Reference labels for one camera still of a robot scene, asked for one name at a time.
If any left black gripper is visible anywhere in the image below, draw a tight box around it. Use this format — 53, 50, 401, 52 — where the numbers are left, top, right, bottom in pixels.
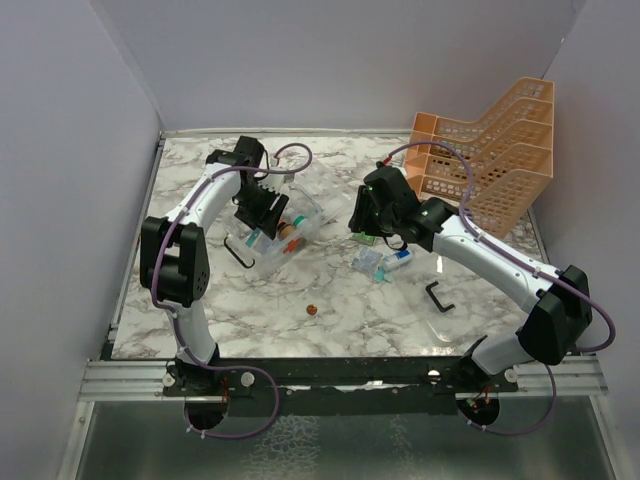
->
235, 181, 288, 239

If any green small packet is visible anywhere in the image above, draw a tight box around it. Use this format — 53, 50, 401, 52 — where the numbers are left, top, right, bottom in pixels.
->
351, 233, 376, 246

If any brown orange-cap medicine bottle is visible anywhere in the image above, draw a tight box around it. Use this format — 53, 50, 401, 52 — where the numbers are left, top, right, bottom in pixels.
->
277, 220, 296, 241

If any white green-label medicine bottle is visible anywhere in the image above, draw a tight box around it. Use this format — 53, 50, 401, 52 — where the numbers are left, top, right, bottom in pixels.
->
292, 215, 314, 234

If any clear plastic medicine box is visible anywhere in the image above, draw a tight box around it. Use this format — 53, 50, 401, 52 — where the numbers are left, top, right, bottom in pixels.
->
223, 173, 333, 277

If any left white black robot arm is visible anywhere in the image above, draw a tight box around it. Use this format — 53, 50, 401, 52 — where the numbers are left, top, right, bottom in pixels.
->
139, 136, 288, 395

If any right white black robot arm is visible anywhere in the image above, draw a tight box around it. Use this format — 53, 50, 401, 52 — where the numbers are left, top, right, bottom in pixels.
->
349, 166, 592, 391

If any white blue small bottle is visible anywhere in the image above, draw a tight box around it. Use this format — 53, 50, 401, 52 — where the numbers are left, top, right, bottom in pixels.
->
380, 249, 414, 272

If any clear plastic box lid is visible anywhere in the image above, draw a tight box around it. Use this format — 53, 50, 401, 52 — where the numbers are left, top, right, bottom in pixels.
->
393, 247, 475, 344

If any orange plastic file organizer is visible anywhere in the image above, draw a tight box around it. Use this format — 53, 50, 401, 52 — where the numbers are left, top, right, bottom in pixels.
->
403, 77, 555, 238

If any black box handle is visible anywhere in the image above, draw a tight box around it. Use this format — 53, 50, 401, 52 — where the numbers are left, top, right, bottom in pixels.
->
223, 235, 255, 270

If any black lid handle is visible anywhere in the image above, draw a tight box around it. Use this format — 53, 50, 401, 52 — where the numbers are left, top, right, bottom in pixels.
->
425, 281, 456, 314

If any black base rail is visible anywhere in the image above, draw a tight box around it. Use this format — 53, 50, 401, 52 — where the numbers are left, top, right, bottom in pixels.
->
163, 356, 518, 417

